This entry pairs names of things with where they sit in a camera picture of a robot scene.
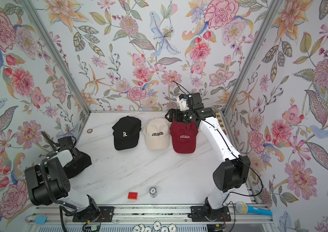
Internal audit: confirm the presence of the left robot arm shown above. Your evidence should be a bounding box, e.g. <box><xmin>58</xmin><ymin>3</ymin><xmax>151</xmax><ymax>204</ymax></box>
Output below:
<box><xmin>25</xmin><ymin>131</ymin><xmax>100</xmax><ymax>220</ymax></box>

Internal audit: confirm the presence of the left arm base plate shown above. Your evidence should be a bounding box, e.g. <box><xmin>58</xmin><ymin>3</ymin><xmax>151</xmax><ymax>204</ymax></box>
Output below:
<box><xmin>72</xmin><ymin>206</ymin><xmax>115</xmax><ymax>222</ymax></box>

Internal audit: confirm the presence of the cream cap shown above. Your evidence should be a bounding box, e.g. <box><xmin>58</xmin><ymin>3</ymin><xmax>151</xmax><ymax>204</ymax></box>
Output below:
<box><xmin>143</xmin><ymin>119</ymin><xmax>170</xmax><ymax>150</ymax></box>

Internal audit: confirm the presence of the black cap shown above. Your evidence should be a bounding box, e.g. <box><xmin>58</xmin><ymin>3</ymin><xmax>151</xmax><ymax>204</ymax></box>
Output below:
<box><xmin>112</xmin><ymin>116</ymin><xmax>141</xmax><ymax>151</ymax></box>
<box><xmin>63</xmin><ymin>148</ymin><xmax>92</xmax><ymax>179</ymax></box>

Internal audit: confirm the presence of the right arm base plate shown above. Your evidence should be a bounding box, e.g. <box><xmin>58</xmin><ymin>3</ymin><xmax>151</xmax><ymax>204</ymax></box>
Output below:
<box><xmin>188</xmin><ymin>206</ymin><xmax>231</xmax><ymax>222</ymax></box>

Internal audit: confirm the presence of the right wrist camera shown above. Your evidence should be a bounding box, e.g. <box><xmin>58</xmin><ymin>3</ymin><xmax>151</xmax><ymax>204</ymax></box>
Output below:
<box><xmin>176</xmin><ymin>94</ymin><xmax>189</xmax><ymax>111</ymax></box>

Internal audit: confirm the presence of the poker chips row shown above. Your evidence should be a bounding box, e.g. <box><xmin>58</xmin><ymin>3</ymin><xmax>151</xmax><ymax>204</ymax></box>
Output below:
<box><xmin>131</xmin><ymin>221</ymin><xmax>179</xmax><ymax>232</ymax></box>

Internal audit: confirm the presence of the blue sticky note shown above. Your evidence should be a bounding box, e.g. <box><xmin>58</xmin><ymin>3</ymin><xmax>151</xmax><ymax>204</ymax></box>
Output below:
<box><xmin>34</xmin><ymin>216</ymin><xmax>47</xmax><ymax>224</ymax></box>

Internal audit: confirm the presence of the blue microphone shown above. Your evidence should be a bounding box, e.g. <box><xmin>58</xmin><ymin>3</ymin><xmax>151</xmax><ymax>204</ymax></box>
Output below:
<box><xmin>235</xmin><ymin>202</ymin><xmax>273</xmax><ymax>216</ymax></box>

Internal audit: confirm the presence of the red plastic block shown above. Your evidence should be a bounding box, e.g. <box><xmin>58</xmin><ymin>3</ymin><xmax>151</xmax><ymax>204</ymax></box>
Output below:
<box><xmin>127</xmin><ymin>192</ymin><xmax>138</xmax><ymax>200</ymax></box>

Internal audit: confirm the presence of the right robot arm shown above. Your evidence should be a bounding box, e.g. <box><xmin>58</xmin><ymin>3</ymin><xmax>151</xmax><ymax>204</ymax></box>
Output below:
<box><xmin>165</xmin><ymin>93</ymin><xmax>254</xmax><ymax>221</ymax></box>

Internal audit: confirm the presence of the aluminium front rail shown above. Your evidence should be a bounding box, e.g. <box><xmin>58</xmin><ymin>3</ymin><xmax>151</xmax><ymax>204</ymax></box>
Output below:
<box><xmin>25</xmin><ymin>204</ymin><xmax>274</xmax><ymax>225</ymax></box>

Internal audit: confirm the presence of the small glass jar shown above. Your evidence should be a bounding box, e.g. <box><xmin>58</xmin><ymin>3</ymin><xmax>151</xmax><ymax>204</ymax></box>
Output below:
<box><xmin>149</xmin><ymin>187</ymin><xmax>157</xmax><ymax>198</ymax></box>

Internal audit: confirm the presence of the wooden chess board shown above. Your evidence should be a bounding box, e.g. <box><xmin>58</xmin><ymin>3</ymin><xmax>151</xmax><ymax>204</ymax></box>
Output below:
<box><xmin>216</xmin><ymin>112</ymin><xmax>227</xmax><ymax>135</ymax></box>

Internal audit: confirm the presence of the red cap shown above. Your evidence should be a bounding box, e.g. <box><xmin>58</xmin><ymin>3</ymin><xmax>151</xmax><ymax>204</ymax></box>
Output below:
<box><xmin>170</xmin><ymin>122</ymin><xmax>198</xmax><ymax>154</ymax></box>

